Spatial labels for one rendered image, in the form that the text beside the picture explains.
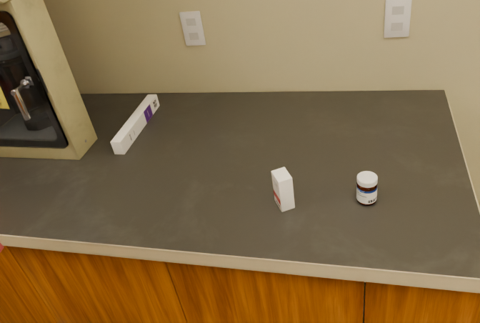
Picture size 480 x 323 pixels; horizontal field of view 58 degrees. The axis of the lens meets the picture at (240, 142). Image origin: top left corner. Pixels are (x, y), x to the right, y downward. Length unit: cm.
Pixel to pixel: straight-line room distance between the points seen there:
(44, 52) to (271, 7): 66
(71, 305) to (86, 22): 92
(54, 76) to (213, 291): 70
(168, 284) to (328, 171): 49
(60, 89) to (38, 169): 26
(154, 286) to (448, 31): 107
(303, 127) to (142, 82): 66
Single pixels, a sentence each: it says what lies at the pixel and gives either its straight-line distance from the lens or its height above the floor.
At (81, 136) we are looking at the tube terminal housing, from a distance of 137.
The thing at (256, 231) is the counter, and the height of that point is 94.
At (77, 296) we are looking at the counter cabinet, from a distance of 137.
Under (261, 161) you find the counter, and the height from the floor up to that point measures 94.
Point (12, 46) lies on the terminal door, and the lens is 124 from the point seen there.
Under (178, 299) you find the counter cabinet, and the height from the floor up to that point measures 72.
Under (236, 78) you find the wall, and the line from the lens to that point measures 152.
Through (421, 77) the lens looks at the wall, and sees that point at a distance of 148.
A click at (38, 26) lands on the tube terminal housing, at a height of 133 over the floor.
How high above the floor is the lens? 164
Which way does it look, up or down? 34 degrees down
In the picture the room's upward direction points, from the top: 10 degrees counter-clockwise
